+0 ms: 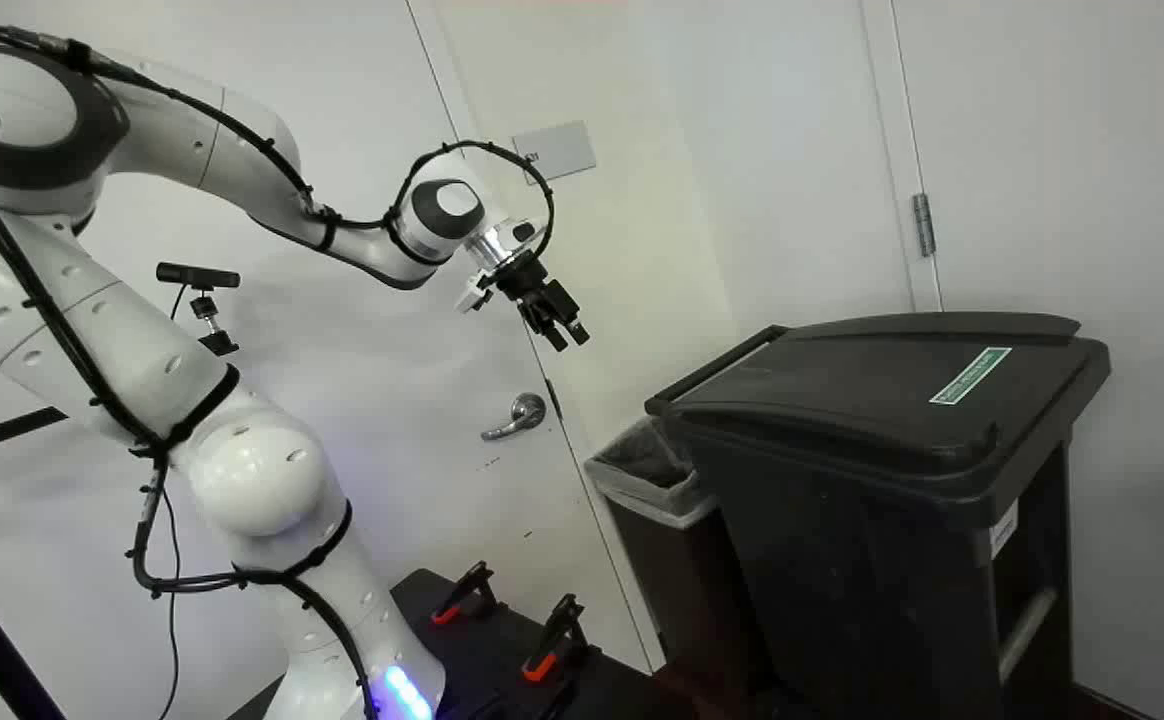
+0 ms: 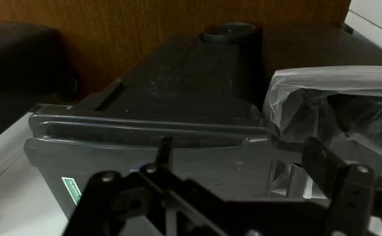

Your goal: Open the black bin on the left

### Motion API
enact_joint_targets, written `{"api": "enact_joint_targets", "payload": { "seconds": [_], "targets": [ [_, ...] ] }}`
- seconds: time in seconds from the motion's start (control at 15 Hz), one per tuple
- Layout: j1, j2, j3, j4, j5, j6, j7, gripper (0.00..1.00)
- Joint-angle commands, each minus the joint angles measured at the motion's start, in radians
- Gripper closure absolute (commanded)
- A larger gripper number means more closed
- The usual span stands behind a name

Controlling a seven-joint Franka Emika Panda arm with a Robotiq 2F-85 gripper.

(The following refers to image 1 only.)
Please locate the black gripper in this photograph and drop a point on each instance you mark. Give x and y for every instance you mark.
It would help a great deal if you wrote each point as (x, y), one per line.
(530, 285)

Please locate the left black orange clamp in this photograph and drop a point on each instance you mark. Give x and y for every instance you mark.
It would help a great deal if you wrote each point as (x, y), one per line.
(466, 597)

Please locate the silver door hinge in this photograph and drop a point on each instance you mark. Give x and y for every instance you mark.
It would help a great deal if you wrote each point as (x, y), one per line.
(927, 230)

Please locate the black orange clamp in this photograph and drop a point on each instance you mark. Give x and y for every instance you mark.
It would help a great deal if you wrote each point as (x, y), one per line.
(466, 597)
(556, 645)

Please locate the black camera on stand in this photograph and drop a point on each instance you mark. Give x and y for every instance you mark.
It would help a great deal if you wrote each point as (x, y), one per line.
(203, 304)

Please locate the black wheeled bin body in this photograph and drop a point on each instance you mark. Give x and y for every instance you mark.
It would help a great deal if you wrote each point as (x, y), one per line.
(886, 592)

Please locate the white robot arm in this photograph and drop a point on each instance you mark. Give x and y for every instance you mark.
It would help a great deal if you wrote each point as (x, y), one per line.
(89, 347)

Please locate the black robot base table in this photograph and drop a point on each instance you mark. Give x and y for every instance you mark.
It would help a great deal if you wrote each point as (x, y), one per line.
(483, 672)

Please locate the black bin lid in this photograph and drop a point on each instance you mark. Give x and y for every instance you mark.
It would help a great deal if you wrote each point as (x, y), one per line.
(920, 391)

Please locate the right black orange clamp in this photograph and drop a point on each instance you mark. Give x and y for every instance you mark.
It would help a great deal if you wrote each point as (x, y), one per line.
(556, 645)

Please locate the silver door lever handle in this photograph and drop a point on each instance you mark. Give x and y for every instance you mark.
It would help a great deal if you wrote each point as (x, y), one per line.
(525, 412)

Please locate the small bin with clear liner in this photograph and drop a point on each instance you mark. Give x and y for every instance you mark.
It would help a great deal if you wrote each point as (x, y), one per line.
(677, 550)

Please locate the grey wall plate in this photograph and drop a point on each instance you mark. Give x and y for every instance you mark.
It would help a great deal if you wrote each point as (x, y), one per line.
(556, 151)

